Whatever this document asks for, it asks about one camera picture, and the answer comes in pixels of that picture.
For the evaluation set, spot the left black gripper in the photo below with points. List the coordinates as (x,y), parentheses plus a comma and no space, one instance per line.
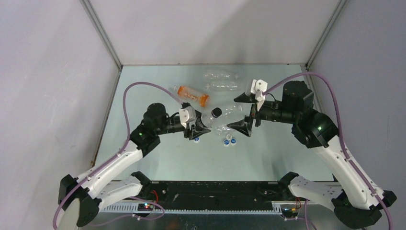
(195,132)

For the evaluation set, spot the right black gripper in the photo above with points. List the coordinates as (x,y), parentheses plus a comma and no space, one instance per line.
(244,125)

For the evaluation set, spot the small clear bottle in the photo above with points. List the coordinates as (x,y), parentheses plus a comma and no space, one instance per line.
(208,120)

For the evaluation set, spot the black bottle cap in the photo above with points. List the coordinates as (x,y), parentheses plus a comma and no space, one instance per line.
(216,112)

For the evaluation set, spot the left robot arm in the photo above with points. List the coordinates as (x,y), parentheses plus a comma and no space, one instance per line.
(83,197)

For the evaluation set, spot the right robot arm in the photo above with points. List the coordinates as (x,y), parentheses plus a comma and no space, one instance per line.
(357,202)

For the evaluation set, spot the clear bottle nearest caps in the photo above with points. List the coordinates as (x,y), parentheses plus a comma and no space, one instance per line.
(223,130)

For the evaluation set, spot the orange labelled bottle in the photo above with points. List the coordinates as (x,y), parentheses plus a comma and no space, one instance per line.
(192,95)

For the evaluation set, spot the clear bottle second row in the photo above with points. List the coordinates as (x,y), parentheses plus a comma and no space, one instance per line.
(224,86)

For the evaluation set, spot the left electronics board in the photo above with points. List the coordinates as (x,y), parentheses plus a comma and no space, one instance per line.
(147,207)

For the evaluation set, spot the electronics board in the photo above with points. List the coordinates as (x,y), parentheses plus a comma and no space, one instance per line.
(290,213)
(147,207)

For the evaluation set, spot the right electronics board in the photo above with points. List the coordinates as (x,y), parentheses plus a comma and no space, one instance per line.
(290,213)

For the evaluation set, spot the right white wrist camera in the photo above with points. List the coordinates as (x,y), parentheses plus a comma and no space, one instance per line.
(258,88)

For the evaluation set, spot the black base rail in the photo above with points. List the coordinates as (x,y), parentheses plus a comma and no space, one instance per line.
(216,196)

